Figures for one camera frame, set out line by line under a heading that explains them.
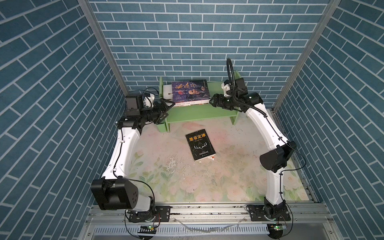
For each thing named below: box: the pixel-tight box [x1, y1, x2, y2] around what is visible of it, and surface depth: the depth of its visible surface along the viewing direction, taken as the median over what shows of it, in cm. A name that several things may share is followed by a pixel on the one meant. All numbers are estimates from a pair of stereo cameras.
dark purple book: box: [171, 79, 211, 103], surface depth 84 cm
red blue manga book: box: [174, 99, 211, 107], surface depth 84 cm
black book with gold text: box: [185, 129, 216, 162], surface depth 101 cm
